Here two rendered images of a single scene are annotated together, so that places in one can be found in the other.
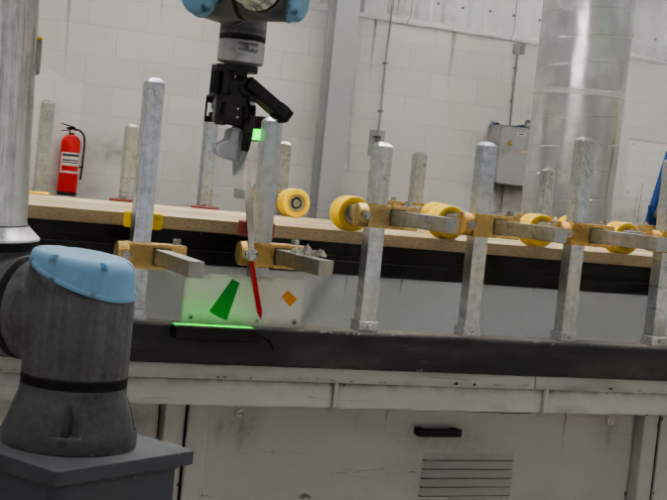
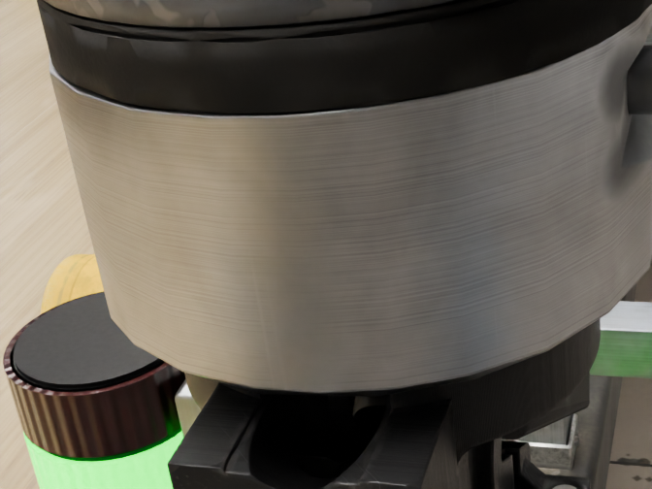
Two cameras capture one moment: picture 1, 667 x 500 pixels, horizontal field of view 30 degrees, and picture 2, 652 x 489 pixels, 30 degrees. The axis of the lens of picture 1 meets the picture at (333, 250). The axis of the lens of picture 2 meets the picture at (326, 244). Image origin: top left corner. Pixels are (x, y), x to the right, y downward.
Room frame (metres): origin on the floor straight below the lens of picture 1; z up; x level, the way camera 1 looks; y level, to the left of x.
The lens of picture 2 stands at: (2.31, 0.35, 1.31)
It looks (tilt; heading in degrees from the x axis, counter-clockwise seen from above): 27 degrees down; 314
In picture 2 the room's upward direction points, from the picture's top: 8 degrees counter-clockwise
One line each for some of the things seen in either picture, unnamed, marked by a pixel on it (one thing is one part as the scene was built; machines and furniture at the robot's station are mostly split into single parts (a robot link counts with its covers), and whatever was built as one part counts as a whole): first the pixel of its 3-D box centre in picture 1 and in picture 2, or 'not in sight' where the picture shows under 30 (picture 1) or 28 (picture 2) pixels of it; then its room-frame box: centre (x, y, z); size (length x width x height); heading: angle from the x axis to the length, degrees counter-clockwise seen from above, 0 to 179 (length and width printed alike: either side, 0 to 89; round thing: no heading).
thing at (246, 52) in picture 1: (241, 54); (383, 150); (2.42, 0.21, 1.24); 0.10 x 0.09 x 0.05; 23
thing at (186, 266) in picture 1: (164, 259); not in sight; (2.41, 0.32, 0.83); 0.43 x 0.03 x 0.04; 23
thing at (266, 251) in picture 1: (269, 255); not in sight; (2.55, 0.13, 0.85); 0.13 x 0.06 x 0.05; 113
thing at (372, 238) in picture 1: (371, 255); not in sight; (2.63, -0.08, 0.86); 0.03 x 0.03 x 0.48; 23
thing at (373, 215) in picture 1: (384, 216); not in sight; (2.64, -0.10, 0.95); 0.13 x 0.06 x 0.05; 113
